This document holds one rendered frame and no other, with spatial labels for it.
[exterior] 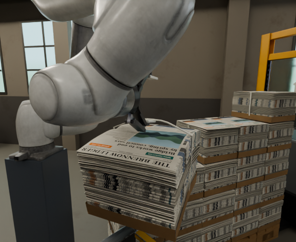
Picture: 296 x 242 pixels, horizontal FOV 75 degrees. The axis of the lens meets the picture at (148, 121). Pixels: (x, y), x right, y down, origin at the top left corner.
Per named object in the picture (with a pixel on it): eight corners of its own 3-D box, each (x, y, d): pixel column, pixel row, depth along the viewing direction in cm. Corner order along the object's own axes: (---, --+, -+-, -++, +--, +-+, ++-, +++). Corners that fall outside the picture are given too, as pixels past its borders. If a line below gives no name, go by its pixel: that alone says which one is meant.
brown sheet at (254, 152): (203, 143, 170) (203, 139, 169) (228, 139, 181) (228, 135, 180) (238, 158, 135) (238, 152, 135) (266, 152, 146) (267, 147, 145)
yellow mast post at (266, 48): (244, 197, 234) (261, 35, 200) (250, 196, 237) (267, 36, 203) (251, 201, 225) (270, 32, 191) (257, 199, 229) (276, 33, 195)
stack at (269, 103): (221, 219, 196) (231, 90, 172) (243, 211, 208) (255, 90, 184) (255, 248, 161) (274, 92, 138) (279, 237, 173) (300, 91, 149)
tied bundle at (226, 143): (174, 148, 160) (174, 120, 156) (203, 143, 171) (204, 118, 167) (203, 165, 125) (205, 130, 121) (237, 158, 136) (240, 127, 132)
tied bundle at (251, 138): (203, 144, 170) (204, 118, 166) (228, 140, 181) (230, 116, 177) (237, 159, 135) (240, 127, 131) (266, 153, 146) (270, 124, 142)
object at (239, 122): (204, 118, 165) (204, 117, 165) (229, 116, 176) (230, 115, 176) (239, 127, 132) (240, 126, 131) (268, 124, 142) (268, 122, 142)
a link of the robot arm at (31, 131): (17, 141, 100) (12, 98, 96) (55, 136, 110) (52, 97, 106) (18, 150, 87) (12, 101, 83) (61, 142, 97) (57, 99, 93)
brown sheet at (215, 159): (174, 147, 160) (174, 142, 159) (203, 143, 170) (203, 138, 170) (203, 164, 125) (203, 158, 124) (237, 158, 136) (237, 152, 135)
